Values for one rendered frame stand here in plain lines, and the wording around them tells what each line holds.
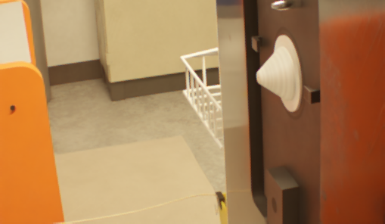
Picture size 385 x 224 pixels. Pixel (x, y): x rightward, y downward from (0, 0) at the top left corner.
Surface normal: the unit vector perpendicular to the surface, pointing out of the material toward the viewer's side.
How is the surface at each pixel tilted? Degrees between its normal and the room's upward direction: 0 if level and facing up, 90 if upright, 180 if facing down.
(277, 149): 90
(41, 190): 90
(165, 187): 0
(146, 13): 90
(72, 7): 90
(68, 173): 0
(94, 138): 0
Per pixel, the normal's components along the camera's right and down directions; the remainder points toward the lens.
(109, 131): -0.06, -0.93
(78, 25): 0.24, 0.35
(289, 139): -0.97, 0.15
